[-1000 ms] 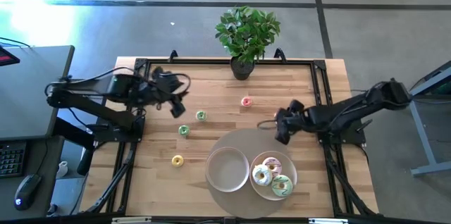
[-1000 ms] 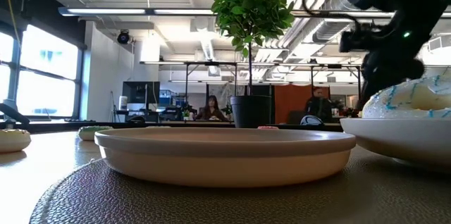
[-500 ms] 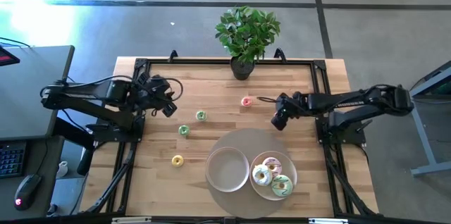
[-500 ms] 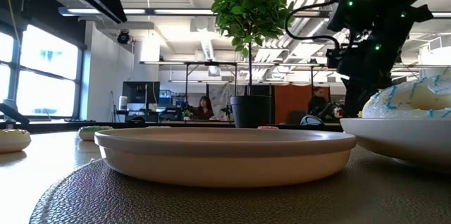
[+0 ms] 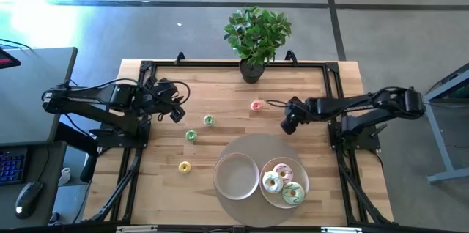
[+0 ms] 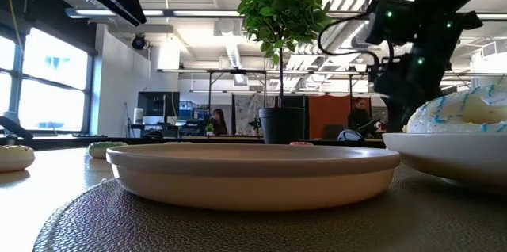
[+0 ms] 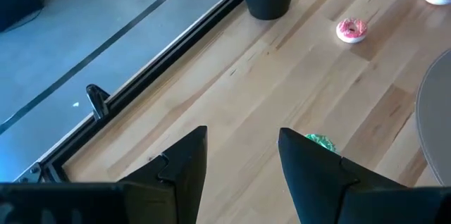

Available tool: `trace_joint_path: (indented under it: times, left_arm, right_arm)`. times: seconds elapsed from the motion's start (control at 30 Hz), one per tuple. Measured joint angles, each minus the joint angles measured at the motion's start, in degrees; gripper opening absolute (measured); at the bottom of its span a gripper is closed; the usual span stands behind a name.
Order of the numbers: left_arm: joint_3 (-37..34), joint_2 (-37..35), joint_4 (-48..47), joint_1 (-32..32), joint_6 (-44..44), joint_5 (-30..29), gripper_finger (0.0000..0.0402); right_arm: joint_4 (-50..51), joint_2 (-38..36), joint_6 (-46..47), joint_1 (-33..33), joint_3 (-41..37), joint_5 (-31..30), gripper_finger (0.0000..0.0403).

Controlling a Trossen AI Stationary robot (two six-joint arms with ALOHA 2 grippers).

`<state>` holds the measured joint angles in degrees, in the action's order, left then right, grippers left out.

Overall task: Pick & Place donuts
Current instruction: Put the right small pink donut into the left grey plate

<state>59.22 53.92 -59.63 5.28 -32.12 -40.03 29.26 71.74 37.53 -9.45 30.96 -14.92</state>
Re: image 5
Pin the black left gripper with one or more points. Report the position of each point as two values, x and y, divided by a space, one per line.
163 95

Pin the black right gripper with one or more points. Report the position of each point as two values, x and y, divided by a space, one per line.
295 112

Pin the small pink donut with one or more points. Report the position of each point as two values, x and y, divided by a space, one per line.
256 106

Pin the small green donut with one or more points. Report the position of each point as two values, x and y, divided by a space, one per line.
209 120
191 135

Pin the large pink frosted donut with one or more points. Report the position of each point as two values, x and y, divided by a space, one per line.
284 171

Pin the large white frosted donut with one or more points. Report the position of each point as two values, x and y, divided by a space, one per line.
272 181

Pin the small yellow donut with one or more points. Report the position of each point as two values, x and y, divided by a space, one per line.
184 167

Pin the large green frosted donut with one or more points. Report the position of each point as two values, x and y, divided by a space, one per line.
293 193

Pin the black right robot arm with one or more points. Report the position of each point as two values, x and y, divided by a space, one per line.
366 108

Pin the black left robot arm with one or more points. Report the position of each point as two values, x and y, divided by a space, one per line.
91 104

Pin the round grey placemat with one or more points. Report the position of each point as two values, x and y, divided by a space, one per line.
256 145

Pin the black plant pot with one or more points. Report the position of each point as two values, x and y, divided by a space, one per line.
251 73

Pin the round beige deep plate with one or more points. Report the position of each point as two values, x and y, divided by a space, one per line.
236 176

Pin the green leafy plant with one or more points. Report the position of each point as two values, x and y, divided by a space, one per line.
256 33

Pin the round beige flat plate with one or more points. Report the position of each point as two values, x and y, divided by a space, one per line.
271 200

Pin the black desk support beam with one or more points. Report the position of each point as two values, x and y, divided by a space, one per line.
75 139

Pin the white small bottle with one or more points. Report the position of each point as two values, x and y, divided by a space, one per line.
65 176

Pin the dark monitor corner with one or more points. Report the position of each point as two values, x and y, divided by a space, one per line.
6 61

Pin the black keyboard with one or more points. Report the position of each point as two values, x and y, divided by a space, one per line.
12 165

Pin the black computer mouse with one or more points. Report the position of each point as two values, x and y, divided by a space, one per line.
28 200

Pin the black frame clamp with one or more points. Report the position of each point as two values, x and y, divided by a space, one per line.
180 58
291 56

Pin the black metal table frame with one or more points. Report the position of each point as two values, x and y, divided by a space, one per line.
220 63

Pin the silver metal bracket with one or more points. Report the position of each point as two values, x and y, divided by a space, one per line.
341 229
136 229

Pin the grey metal table frame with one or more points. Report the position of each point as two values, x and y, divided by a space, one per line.
439 134

